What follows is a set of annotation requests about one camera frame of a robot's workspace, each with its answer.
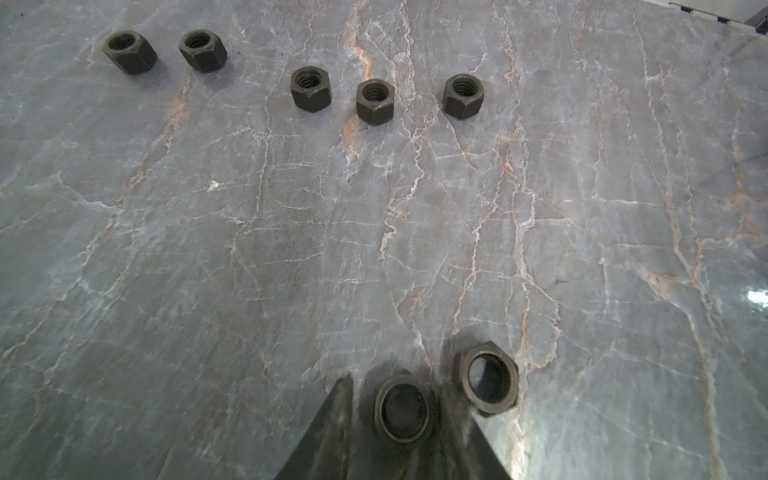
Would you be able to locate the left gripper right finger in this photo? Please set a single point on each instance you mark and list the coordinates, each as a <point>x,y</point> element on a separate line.
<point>466,452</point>

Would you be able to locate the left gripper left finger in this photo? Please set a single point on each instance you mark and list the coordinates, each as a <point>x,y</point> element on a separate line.
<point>324,450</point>

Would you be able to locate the black hex nut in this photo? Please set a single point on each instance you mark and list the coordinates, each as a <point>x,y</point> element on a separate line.
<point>203,50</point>
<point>130,51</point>
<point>375,101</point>
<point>310,88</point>
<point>463,96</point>

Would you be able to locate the black flat nut beside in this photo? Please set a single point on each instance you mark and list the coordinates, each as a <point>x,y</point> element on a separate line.
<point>488,377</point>

